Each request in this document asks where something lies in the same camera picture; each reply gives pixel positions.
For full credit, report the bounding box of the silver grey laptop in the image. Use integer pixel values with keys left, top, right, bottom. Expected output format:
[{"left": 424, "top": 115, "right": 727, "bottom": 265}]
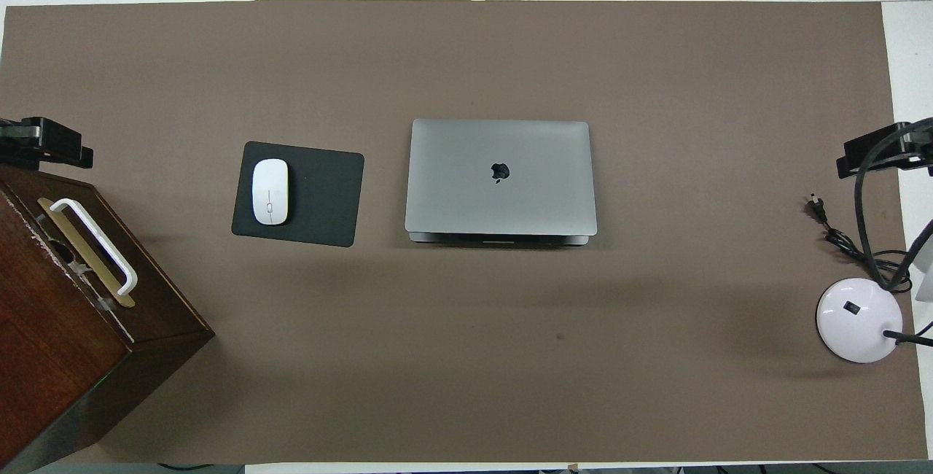
[{"left": 405, "top": 119, "right": 598, "bottom": 246}]

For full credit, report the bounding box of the white desk lamp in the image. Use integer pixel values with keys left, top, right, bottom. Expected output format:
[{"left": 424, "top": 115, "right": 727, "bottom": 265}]
[{"left": 816, "top": 230, "right": 933, "bottom": 364}]

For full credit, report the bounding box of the dark brown wooden box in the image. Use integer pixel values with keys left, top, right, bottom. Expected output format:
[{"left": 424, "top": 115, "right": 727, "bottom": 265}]
[{"left": 0, "top": 164, "right": 216, "bottom": 474}]

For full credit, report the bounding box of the white computer mouse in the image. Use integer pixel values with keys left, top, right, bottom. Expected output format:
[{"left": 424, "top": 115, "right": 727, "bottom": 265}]
[{"left": 252, "top": 158, "right": 290, "bottom": 226}]

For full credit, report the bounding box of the black mouse pad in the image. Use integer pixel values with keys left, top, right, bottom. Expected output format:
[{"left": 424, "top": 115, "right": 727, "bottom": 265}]
[{"left": 231, "top": 141, "right": 365, "bottom": 248}]

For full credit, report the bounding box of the brown table mat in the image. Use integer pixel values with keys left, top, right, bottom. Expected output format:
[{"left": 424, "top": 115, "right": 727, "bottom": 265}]
[{"left": 0, "top": 0, "right": 928, "bottom": 464}]

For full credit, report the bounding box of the black right arm gripper cable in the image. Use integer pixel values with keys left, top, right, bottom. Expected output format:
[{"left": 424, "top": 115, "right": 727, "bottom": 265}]
[{"left": 854, "top": 118, "right": 933, "bottom": 292}]

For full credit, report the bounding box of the black lamp power cable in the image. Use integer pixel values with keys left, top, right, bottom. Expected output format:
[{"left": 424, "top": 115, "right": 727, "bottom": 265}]
[{"left": 805, "top": 195, "right": 913, "bottom": 294}]

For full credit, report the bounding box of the gold handle plate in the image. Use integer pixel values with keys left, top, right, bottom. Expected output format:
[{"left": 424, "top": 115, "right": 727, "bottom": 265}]
[{"left": 36, "top": 197, "right": 137, "bottom": 308}]

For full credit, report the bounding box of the white box handle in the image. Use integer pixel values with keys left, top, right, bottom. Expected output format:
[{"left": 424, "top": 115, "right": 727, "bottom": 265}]
[{"left": 50, "top": 198, "right": 139, "bottom": 296}]

